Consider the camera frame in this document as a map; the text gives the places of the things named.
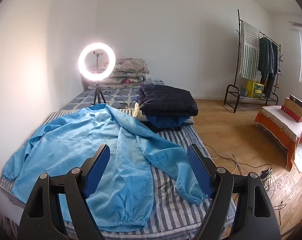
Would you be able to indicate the stack of folded floral quilts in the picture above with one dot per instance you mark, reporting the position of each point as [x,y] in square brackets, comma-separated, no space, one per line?
[131,70]

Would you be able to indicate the blue white striped quilt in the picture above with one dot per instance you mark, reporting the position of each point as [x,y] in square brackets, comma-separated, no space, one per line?
[171,205]

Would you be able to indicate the green white striped cloth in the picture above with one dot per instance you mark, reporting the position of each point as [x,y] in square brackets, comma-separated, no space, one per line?
[250,55]

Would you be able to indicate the red box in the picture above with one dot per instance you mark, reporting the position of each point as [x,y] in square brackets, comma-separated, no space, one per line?
[291,115]

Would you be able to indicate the black metal clothes rack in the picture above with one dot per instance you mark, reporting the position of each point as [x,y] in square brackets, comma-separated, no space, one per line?
[238,17]

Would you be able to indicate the black phone holder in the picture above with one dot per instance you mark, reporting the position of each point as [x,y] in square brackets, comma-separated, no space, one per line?
[98,53]

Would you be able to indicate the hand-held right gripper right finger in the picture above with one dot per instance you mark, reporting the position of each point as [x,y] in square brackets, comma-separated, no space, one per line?
[198,170]

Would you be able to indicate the dark blue hanging garments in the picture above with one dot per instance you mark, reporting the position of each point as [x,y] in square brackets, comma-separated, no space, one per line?
[272,80]

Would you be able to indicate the small grey container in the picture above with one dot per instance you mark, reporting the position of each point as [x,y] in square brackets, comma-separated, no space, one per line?
[244,91]

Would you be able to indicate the folded royal blue garment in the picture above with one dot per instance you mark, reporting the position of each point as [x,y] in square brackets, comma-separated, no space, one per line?
[166,121]

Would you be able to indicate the white power strip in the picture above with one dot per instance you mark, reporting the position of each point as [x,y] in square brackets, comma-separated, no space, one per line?
[265,173]

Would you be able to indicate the folded cream garment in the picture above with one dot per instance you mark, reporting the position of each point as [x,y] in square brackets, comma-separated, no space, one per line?
[138,113]

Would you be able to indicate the yellow crate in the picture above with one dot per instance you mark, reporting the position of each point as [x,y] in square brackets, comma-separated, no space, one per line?
[255,88]

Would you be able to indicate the light blue jacket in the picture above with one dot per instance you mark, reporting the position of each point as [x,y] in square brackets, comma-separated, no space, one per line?
[66,140]

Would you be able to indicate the pile of folded clothes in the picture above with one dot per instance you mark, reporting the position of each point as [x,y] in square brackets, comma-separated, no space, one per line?
[166,100]

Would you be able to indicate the dark green hanging garment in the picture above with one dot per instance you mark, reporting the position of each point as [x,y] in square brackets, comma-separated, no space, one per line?
[263,57]

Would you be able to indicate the tan cardboard box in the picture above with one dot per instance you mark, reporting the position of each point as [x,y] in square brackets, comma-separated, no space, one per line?
[295,108]

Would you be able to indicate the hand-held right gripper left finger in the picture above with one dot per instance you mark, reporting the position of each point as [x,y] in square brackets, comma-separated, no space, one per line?
[97,172]

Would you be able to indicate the dark long box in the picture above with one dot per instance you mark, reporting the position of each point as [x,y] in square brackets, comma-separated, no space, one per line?
[297,100]

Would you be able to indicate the blue patterned bed sheet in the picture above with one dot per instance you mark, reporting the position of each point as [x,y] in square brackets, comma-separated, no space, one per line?
[78,100]

